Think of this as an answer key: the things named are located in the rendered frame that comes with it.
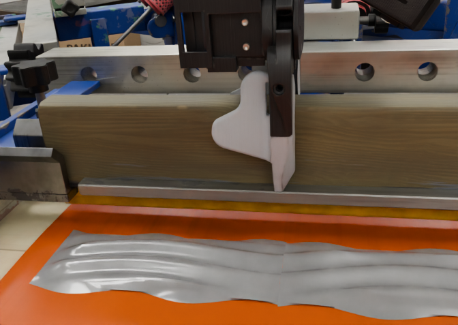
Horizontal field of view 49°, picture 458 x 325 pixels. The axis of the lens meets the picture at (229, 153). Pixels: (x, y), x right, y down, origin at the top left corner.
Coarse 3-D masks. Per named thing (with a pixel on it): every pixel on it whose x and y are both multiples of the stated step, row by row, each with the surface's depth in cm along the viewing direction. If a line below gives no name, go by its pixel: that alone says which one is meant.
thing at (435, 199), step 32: (96, 192) 41; (128, 192) 41; (160, 192) 40; (192, 192) 40; (224, 192) 39; (256, 192) 39; (288, 192) 38; (320, 192) 38; (352, 192) 37; (384, 192) 37; (416, 192) 37; (448, 192) 36
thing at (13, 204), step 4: (0, 200) 45; (4, 200) 45; (8, 200) 46; (12, 200) 46; (16, 200) 47; (20, 200) 48; (0, 204) 45; (4, 204) 45; (8, 204) 46; (12, 204) 46; (16, 204) 47; (0, 208) 45; (4, 208) 45; (8, 208) 46; (12, 208) 46; (0, 212) 45; (4, 212) 45; (8, 212) 46; (0, 216) 45; (4, 216) 45; (0, 220) 45
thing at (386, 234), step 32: (320, 224) 41; (352, 224) 41; (384, 224) 40; (416, 224) 40; (448, 224) 40; (288, 320) 32; (320, 320) 31; (352, 320) 31; (384, 320) 31; (416, 320) 31; (448, 320) 31
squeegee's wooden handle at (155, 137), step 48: (96, 96) 41; (144, 96) 40; (192, 96) 40; (240, 96) 39; (336, 96) 37; (384, 96) 37; (432, 96) 36; (48, 144) 42; (96, 144) 41; (144, 144) 40; (192, 144) 39; (336, 144) 37; (384, 144) 36; (432, 144) 36
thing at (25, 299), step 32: (64, 224) 44; (96, 224) 43; (128, 224) 43; (160, 224) 43; (192, 224) 42; (224, 224) 42; (256, 224) 42; (288, 224) 41; (32, 256) 40; (0, 288) 36; (32, 288) 36; (0, 320) 33; (32, 320) 33; (64, 320) 33; (96, 320) 33; (128, 320) 32; (160, 320) 32; (192, 320) 32; (224, 320) 32; (256, 320) 32
